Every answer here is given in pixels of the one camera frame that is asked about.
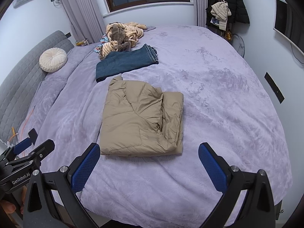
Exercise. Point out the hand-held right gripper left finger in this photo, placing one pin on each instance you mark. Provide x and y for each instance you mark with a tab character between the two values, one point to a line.
86	168

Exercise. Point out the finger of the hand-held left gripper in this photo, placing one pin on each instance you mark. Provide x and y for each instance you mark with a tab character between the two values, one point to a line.
40	149
22	146

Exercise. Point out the coats hanging on rack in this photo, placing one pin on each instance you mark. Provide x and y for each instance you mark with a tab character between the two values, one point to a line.
238	4

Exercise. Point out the colourful printed cloth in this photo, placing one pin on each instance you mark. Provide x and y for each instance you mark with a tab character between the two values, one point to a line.
99	45

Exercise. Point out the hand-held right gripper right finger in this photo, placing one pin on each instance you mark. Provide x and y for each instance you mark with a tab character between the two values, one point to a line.
212	168

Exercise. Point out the black tag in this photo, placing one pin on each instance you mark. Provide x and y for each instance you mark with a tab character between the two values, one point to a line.
33	134
68	34

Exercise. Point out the wall-mounted television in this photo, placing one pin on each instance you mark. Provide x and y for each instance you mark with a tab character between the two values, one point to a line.
288	21

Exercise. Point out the brown plush garment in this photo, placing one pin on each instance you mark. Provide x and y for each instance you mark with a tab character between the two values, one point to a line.
118	34

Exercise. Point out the grey quilted headboard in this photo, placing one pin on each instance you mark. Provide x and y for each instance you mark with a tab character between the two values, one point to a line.
23	76

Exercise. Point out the yellow bedside clutter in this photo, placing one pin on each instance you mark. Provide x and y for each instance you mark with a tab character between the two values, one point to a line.
82	42

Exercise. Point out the yellow bag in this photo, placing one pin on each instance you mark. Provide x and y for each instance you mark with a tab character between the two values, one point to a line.
228	34

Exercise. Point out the pale pleated curtain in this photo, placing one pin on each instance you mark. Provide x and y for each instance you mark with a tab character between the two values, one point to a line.
200	2
80	9

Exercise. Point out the striped fleece garment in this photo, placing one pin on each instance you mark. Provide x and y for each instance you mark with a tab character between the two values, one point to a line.
135	29

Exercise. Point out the person's left hand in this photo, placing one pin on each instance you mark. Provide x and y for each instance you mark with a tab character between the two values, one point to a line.
7	207

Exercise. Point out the black wall strip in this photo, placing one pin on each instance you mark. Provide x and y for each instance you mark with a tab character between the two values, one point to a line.
274	87

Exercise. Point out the blue jeans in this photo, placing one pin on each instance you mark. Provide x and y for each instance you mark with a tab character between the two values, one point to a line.
123	63

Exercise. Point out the white round cushion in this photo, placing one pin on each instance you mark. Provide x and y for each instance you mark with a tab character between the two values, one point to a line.
53	60

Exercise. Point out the bed with lilac blanket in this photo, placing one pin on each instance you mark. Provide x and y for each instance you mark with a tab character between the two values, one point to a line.
213	99

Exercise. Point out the standing fan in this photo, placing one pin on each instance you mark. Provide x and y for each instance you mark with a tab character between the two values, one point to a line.
238	45

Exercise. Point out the small grey cloth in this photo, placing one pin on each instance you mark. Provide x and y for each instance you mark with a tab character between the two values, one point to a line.
149	28

